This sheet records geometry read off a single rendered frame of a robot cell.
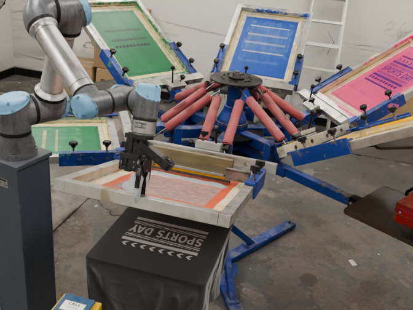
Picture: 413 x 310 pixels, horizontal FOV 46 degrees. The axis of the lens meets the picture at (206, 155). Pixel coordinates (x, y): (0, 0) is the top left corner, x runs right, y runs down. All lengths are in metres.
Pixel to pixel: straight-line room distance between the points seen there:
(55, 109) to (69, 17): 0.40
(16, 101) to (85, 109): 0.48
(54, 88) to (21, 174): 0.34
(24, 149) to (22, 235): 0.35
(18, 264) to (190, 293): 0.77
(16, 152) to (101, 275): 0.55
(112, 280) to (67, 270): 1.53
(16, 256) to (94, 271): 0.42
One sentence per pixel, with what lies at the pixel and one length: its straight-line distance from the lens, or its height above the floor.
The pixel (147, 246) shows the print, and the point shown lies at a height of 0.95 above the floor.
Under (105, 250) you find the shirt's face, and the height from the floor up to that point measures 0.95.
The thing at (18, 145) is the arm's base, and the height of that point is 1.26.
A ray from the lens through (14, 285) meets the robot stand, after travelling 2.26.
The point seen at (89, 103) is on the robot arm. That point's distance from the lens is 1.47.
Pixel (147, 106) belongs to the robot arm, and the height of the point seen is 1.54.
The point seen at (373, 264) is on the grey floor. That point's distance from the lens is 3.77.
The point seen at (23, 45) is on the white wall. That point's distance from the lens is 7.41.
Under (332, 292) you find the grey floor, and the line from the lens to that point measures 3.39.
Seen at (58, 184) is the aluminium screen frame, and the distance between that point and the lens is 1.65.
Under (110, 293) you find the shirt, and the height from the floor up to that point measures 0.81.
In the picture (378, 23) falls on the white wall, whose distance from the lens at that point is 6.00.
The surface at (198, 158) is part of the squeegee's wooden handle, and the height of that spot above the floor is 1.17.
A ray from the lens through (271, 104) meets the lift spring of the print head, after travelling 2.72.
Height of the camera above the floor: 2.02
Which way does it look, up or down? 24 degrees down
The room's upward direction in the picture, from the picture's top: 5 degrees clockwise
